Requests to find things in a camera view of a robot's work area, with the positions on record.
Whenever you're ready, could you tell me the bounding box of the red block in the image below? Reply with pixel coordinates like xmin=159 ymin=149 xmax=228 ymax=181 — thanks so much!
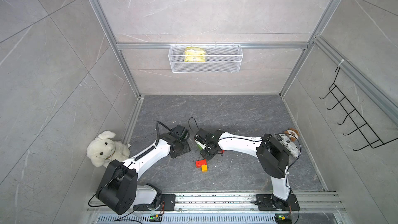
xmin=195 ymin=159 xmax=207 ymax=168

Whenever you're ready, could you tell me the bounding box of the small orange-yellow cube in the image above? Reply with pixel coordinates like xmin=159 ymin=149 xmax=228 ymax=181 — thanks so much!
xmin=201 ymin=165 xmax=208 ymax=172

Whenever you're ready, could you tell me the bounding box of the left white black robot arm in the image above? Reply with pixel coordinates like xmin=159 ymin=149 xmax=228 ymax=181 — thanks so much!
xmin=94 ymin=122 xmax=190 ymax=215

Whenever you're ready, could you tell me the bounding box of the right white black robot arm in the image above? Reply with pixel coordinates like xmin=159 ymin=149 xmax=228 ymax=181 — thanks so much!
xmin=194 ymin=129 xmax=301 ymax=211

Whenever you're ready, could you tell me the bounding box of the white plush toy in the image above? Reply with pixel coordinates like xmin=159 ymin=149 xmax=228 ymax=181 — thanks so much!
xmin=86 ymin=131 xmax=130 ymax=168

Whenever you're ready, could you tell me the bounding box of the brown white small toy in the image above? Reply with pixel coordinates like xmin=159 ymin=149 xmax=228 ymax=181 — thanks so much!
xmin=284 ymin=129 xmax=300 ymax=142

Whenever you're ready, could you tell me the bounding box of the silver cylindrical object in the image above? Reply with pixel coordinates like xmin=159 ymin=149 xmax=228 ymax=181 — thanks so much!
xmin=276 ymin=134 xmax=300 ymax=158

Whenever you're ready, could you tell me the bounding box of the yellow package in basket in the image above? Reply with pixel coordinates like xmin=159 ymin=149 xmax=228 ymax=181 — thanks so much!
xmin=183 ymin=47 xmax=207 ymax=62

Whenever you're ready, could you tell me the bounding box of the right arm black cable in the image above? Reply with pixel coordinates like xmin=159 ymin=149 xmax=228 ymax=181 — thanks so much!
xmin=188 ymin=117 xmax=302 ymax=224

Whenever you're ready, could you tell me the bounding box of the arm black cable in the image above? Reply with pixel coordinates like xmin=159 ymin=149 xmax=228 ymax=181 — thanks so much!
xmin=154 ymin=121 xmax=173 ymax=147
xmin=188 ymin=117 xmax=302 ymax=224

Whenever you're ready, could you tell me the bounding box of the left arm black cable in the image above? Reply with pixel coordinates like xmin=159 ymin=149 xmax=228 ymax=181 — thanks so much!
xmin=154 ymin=121 xmax=173 ymax=147

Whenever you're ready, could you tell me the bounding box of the white wire mesh basket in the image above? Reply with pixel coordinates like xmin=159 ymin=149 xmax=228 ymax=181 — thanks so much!
xmin=168 ymin=44 xmax=243 ymax=73

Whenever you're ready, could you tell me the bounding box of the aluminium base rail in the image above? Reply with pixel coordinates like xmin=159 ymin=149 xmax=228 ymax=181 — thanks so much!
xmin=82 ymin=192 xmax=351 ymax=224

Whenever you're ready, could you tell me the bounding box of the black wire hook rack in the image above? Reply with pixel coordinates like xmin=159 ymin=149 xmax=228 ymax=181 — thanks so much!
xmin=319 ymin=67 xmax=398 ymax=151

